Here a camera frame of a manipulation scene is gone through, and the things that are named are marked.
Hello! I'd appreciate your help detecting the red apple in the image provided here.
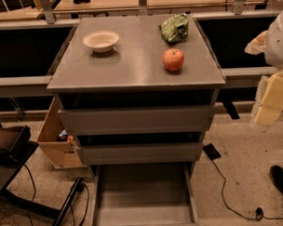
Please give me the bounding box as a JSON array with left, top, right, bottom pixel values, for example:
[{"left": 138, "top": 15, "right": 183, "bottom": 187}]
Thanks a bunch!
[{"left": 162, "top": 48, "right": 184, "bottom": 72}]

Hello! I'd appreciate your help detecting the grey middle drawer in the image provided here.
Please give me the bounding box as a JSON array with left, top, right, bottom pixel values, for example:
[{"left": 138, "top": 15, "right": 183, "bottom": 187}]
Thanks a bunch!
[{"left": 76, "top": 142, "right": 202, "bottom": 166}]

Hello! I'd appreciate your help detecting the black table base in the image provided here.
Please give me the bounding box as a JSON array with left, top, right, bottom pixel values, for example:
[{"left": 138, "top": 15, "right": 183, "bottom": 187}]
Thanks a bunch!
[{"left": 0, "top": 141, "right": 87, "bottom": 226}]

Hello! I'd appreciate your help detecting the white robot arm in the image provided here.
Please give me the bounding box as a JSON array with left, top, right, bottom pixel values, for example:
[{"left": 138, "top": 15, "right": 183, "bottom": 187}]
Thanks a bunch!
[{"left": 245, "top": 9, "right": 283, "bottom": 131}]

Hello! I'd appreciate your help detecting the grey top drawer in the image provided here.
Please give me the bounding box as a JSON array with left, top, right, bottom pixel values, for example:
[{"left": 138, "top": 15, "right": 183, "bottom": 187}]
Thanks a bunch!
[{"left": 59, "top": 105, "right": 215, "bottom": 136}]

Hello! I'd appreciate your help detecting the black floor cable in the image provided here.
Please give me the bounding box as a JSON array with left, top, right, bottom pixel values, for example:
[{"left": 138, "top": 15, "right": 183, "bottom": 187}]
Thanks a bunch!
[{"left": 211, "top": 155, "right": 283, "bottom": 223}]

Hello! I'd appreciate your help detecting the grey drawer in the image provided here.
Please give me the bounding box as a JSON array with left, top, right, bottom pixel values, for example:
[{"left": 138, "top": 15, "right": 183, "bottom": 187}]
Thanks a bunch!
[
  {"left": 89, "top": 163, "right": 207, "bottom": 226},
  {"left": 76, "top": 142, "right": 202, "bottom": 166},
  {"left": 59, "top": 105, "right": 215, "bottom": 136}
]

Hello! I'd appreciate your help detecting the grey drawer cabinet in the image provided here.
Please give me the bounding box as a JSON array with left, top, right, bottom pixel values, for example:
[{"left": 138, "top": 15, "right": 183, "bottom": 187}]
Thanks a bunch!
[{"left": 44, "top": 11, "right": 229, "bottom": 181}]

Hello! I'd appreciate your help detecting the black cable on left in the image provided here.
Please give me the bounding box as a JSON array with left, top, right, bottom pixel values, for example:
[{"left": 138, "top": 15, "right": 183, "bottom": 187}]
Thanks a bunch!
[{"left": 21, "top": 162, "right": 91, "bottom": 226}]

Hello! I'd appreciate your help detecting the white paper bowl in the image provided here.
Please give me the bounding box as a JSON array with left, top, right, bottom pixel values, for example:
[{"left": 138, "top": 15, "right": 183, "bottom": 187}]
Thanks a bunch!
[{"left": 83, "top": 31, "right": 119, "bottom": 53}]

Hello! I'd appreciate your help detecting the cardboard box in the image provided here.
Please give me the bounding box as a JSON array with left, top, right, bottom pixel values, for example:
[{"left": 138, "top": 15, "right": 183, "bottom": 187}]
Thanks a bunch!
[{"left": 37, "top": 100, "right": 83, "bottom": 169}]

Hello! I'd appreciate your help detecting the black tray on table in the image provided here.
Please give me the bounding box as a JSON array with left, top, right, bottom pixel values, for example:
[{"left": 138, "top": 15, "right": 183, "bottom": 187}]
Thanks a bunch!
[{"left": 0, "top": 126, "right": 31, "bottom": 162}]

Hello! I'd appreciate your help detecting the green chip bag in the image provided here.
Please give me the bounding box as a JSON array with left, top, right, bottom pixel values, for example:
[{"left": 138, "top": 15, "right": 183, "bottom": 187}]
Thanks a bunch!
[{"left": 159, "top": 14, "right": 189, "bottom": 43}]

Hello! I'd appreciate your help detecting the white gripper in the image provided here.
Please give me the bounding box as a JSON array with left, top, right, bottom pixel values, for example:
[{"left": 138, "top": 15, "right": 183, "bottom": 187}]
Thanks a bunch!
[{"left": 252, "top": 71, "right": 283, "bottom": 127}]

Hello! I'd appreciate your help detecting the black power adapter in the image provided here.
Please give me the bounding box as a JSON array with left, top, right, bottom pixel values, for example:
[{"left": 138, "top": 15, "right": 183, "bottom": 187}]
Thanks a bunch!
[{"left": 203, "top": 143, "right": 221, "bottom": 161}]

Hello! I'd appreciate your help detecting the grey bottom drawer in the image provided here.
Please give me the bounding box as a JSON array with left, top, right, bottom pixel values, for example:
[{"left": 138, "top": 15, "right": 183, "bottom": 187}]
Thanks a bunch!
[{"left": 89, "top": 163, "right": 207, "bottom": 226}]

